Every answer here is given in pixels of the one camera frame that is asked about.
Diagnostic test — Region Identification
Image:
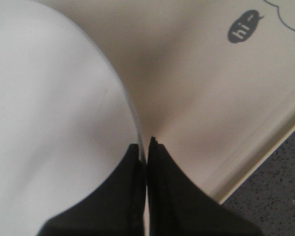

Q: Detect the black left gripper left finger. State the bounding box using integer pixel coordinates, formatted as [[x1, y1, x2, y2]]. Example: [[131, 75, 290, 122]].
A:
[[38, 144, 146, 236]]

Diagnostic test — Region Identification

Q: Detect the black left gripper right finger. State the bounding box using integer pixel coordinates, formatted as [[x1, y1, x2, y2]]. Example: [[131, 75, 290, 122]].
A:
[[147, 137, 263, 236]]

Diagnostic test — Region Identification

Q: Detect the white round plate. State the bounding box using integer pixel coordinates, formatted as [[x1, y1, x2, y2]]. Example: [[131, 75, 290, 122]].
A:
[[0, 0, 145, 236]]

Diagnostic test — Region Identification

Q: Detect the cream rabbit print tray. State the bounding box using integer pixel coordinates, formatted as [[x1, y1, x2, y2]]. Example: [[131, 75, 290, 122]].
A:
[[52, 0, 295, 202]]

